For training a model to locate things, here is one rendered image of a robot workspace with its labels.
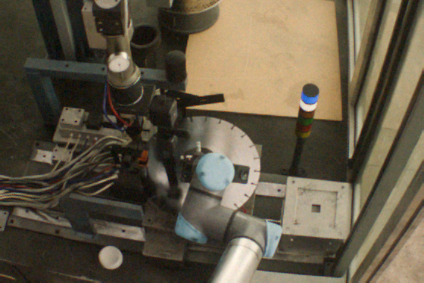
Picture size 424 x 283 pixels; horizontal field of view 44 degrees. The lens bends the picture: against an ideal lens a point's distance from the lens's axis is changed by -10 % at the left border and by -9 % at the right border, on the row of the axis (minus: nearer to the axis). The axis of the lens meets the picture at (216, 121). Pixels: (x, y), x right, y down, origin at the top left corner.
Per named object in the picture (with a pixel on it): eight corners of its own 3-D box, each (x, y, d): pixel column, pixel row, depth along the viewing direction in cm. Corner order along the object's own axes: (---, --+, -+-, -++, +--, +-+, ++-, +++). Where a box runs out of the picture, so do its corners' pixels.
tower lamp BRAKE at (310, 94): (318, 91, 150) (319, 84, 147) (317, 105, 147) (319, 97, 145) (301, 89, 150) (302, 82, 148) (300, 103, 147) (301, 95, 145)
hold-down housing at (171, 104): (181, 141, 147) (176, 92, 131) (175, 156, 145) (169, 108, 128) (161, 135, 148) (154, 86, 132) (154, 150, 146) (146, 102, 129)
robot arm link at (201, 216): (217, 250, 116) (235, 201, 117) (167, 232, 118) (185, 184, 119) (223, 250, 123) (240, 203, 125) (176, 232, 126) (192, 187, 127)
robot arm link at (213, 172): (191, 186, 116) (205, 146, 117) (185, 184, 127) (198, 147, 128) (227, 199, 117) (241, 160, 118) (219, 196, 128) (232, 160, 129)
